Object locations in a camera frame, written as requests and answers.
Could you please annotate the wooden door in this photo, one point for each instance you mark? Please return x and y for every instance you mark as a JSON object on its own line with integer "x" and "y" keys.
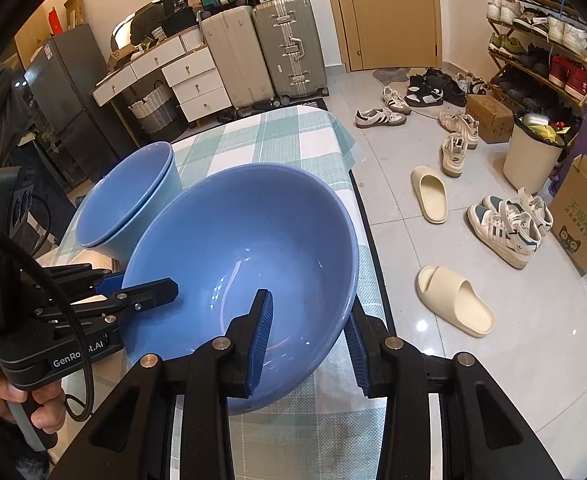
{"x": 376, "y": 34}

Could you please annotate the white suitcase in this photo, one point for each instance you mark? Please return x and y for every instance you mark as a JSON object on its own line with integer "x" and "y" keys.
{"x": 231, "y": 37}

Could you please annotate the white dressing table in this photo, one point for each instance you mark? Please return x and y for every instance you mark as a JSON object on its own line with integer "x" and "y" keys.
{"x": 187, "y": 67}

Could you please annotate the black refrigerator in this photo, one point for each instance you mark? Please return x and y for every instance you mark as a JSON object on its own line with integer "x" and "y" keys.
{"x": 62, "y": 77}

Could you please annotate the cream slide sandal near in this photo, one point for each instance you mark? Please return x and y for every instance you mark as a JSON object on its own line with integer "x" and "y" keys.
{"x": 451, "y": 297}

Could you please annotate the woven laundry basket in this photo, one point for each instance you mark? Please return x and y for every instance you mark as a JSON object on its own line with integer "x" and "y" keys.
{"x": 159, "y": 114}

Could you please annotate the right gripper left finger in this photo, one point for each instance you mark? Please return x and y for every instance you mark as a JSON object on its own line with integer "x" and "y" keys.
{"x": 130, "y": 435}

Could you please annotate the silver suitcase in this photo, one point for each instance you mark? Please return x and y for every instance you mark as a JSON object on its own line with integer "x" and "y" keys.
{"x": 290, "y": 44}

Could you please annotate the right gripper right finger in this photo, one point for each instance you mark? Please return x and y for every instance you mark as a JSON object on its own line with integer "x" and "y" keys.
{"x": 483, "y": 434}

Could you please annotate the cardboard box on floor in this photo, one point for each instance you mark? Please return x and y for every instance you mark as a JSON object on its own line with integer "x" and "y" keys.
{"x": 569, "y": 209}

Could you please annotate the blue bowl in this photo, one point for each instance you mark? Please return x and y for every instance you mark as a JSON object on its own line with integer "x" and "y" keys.
{"x": 246, "y": 228}
{"x": 123, "y": 204}

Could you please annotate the white trash bin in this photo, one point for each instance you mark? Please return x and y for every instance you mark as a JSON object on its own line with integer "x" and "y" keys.
{"x": 533, "y": 150}

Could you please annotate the cream slide sandal far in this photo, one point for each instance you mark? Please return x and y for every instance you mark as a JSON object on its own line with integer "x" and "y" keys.
{"x": 431, "y": 194}

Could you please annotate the small brown cardboard box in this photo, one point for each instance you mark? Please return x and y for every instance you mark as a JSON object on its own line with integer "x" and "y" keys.
{"x": 496, "y": 121}

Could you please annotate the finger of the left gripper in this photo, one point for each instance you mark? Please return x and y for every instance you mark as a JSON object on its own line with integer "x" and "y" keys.
{"x": 80, "y": 281}
{"x": 105, "y": 313}

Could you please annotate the cream slide sandal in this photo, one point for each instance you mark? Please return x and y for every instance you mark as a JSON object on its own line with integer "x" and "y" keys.
{"x": 431, "y": 194}
{"x": 451, "y": 297}

